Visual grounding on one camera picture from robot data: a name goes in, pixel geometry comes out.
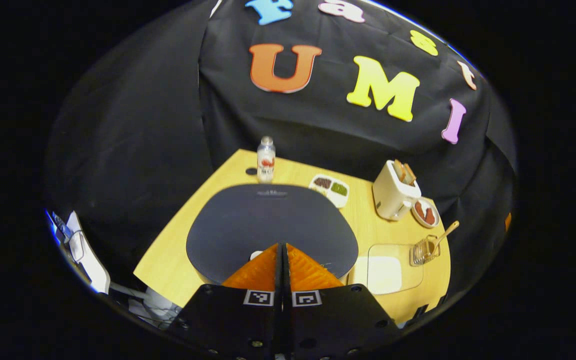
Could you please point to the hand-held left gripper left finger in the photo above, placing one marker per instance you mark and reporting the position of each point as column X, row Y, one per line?
column 238, row 320

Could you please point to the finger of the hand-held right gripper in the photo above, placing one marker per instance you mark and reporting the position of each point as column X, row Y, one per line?
column 508, row 221

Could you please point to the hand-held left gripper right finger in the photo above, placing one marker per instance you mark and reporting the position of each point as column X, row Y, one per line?
column 338, row 320

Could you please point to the clear glass rice dish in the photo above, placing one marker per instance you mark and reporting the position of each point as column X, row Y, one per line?
column 408, row 260

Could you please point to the dark grey rice cooker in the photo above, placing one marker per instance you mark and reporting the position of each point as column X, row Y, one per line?
column 268, row 225

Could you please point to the red meat piece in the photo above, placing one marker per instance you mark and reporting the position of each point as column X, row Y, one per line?
column 429, row 216
column 420, row 209

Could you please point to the small round white plate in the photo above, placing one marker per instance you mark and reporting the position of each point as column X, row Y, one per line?
column 425, row 212

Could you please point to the toasted bread slice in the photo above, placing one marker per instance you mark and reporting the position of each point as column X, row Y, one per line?
column 410, row 174
column 399, row 171

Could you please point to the white toaster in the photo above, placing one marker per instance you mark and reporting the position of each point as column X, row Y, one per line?
column 390, row 195

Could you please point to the white divided bean dish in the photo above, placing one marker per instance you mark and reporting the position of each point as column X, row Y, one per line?
column 329, row 190

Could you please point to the small black bottle cap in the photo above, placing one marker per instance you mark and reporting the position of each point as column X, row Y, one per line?
column 251, row 171

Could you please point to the clear plastic drink bottle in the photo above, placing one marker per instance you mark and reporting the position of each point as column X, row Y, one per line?
column 266, row 160

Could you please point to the white plastic device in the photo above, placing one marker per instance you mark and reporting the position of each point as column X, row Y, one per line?
column 88, row 255

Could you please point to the black backdrop cloth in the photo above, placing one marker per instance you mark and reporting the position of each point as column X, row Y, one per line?
column 138, row 150

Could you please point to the blue lit screen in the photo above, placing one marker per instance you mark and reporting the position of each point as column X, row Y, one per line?
column 55, row 225

